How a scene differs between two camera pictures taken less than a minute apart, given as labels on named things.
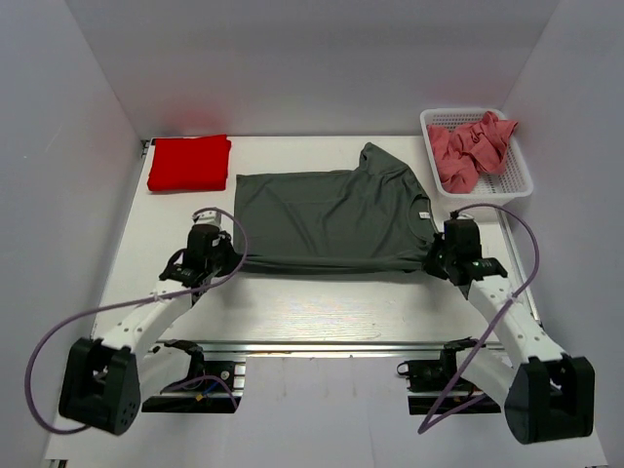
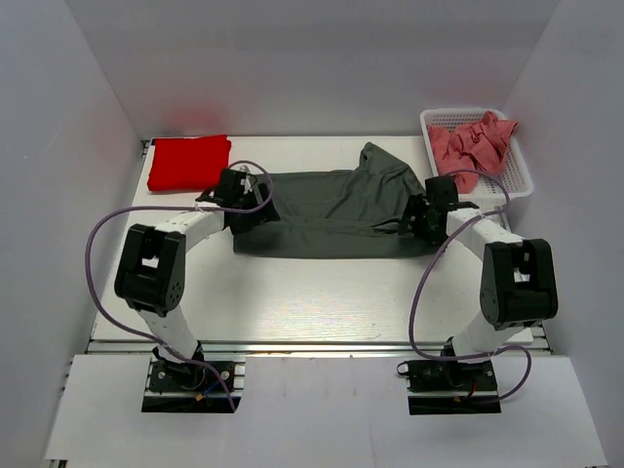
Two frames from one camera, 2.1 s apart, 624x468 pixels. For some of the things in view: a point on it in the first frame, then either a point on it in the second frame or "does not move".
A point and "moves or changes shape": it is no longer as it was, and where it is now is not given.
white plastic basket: (511, 180) does not move
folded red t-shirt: (197, 163) does not move
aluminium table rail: (334, 348) does not move
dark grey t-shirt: (374, 217) moves or changes shape
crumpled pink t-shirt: (464, 150) does not move
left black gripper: (234, 260) -> (264, 214)
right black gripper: (430, 264) -> (416, 207)
